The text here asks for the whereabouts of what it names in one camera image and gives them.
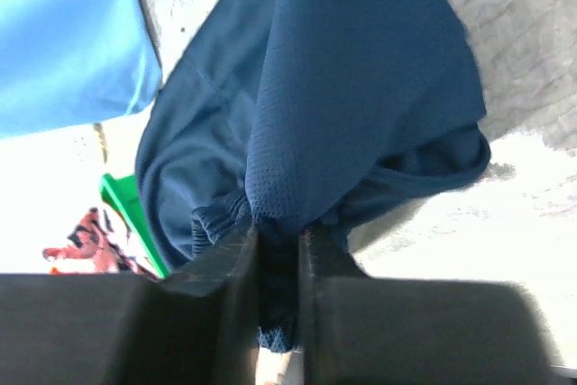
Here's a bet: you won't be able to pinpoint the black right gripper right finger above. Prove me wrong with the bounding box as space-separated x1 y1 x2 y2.
298 228 556 385

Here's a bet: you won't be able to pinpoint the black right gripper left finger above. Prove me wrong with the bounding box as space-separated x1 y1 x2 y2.
1 226 258 384

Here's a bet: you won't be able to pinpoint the navy blue shorts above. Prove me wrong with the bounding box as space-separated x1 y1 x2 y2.
135 0 490 353

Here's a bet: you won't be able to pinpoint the pink patterned shorts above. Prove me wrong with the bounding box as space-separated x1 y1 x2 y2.
42 204 159 280

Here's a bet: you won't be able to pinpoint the light blue shorts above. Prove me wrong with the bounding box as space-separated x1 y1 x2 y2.
1 0 161 138

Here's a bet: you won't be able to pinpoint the green plastic tray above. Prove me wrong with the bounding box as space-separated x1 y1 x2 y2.
99 173 169 279

